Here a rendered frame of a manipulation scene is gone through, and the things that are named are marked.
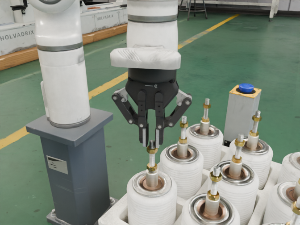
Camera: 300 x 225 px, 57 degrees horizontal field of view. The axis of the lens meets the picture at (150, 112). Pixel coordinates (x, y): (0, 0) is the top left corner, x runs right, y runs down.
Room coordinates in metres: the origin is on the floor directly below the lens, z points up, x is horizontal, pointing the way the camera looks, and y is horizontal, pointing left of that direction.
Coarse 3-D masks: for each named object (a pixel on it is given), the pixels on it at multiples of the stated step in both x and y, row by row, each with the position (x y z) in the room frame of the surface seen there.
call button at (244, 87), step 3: (240, 84) 0.73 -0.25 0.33; (243, 84) 0.73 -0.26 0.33; (246, 84) 0.73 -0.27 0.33; (249, 84) 0.73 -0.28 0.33; (240, 87) 0.71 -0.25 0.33; (243, 87) 0.71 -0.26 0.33; (246, 87) 0.70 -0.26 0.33; (249, 87) 0.70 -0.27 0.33; (252, 87) 0.71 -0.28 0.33; (240, 90) 0.72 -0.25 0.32; (243, 90) 0.71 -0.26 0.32; (246, 90) 0.70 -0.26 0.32; (249, 90) 0.70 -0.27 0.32
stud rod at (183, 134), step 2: (184, 116) 0.51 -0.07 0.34; (182, 118) 0.50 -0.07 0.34; (184, 118) 0.50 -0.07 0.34; (186, 118) 0.50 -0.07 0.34; (182, 120) 0.50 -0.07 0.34; (184, 120) 0.50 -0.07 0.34; (186, 120) 0.50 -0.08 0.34; (182, 122) 0.50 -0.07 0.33; (184, 122) 0.50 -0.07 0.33; (182, 128) 0.50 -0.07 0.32; (184, 128) 0.50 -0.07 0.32; (182, 130) 0.50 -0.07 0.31; (184, 130) 0.50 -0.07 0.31; (182, 132) 0.50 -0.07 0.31; (184, 132) 0.50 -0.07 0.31; (182, 134) 0.50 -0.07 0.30; (184, 134) 0.50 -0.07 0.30; (182, 136) 0.50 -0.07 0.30; (184, 136) 0.50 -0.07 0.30; (182, 138) 0.50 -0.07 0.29; (184, 138) 0.50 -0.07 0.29
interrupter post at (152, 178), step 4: (148, 172) 0.40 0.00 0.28; (156, 172) 0.40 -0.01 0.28; (148, 176) 0.40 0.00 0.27; (152, 176) 0.40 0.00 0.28; (156, 176) 0.40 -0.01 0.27; (148, 180) 0.40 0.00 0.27; (152, 180) 0.40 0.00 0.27; (156, 180) 0.40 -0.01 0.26; (148, 184) 0.40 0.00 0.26; (152, 184) 0.40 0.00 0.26; (156, 184) 0.40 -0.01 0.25
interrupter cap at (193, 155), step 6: (174, 144) 0.54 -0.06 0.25; (168, 150) 0.51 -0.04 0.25; (174, 150) 0.52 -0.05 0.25; (192, 150) 0.51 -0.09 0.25; (168, 156) 0.49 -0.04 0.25; (174, 156) 0.49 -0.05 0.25; (186, 156) 0.50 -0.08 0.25; (192, 156) 0.49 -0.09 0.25; (198, 156) 0.49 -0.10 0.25; (174, 162) 0.47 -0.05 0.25; (180, 162) 0.47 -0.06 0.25; (186, 162) 0.47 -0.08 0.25; (192, 162) 0.47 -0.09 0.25
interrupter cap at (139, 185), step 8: (136, 176) 0.42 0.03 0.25; (144, 176) 0.43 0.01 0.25; (160, 176) 0.43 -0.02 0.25; (168, 176) 0.42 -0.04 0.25; (136, 184) 0.40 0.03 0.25; (144, 184) 0.40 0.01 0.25; (160, 184) 0.40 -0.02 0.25; (168, 184) 0.40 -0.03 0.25; (136, 192) 0.38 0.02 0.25; (144, 192) 0.38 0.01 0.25; (152, 192) 0.38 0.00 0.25; (160, 192) 0.38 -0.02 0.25
